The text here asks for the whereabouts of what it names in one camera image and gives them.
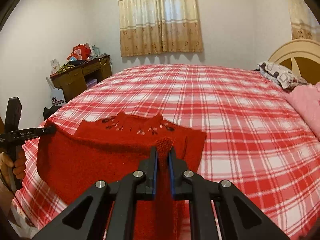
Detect red knitted sweater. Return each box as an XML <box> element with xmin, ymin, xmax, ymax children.
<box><xmin>37</xmin><ymin>112</ymin><xmax>207</xmax><ymax>239</ymax></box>

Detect person's left hand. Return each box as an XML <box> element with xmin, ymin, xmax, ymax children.
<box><xmin>1</xmin><ymin>149</ymin><xmax>27</xmax><ymax>185</ymax></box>

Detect white shopping bag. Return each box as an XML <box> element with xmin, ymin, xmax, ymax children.
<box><xmin>46</xmin><ymin>77</ymin><xmax>66</xmax><ymax>107</ymax></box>

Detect red white plaid bedsheet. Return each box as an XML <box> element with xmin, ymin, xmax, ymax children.
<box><xmin>12</xmin><ymin>63</ymin><xmax>320</xmax><ymax>240</ymax></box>

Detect dark wooden desk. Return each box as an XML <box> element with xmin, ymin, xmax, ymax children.
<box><xmin>50</xmin><ymin>55</ymin><xmax>112</xmax><ymax>102</ymax></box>

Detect red gift box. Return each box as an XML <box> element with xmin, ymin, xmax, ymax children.
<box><xmin>67</xmin><ymin>44</ymin><xmax>91</xmax><ymax>61</ymax></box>

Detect pink blanket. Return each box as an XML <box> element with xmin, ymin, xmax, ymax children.
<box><xmin>285</xmin><ymin>82</ymin><xmax>320</xmax><ymax>139</ymax></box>

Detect grey patterned pillow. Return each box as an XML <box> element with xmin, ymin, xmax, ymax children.
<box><xmin>258</xmin><ymin>61</ymin><xmax>309</xmax><ymax>90</ymax></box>

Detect cream wooden headboard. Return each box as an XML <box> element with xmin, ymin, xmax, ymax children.
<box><xmin>268</xmin><ymin>38</ymin><xmax>319</xmax><ymax>85</ymax></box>

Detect beige patterned curtain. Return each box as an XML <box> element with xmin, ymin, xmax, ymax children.
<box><xmin>118</xmin><ymin>0</ymin><xmax>203</xmax><ymax>57</ymax></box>

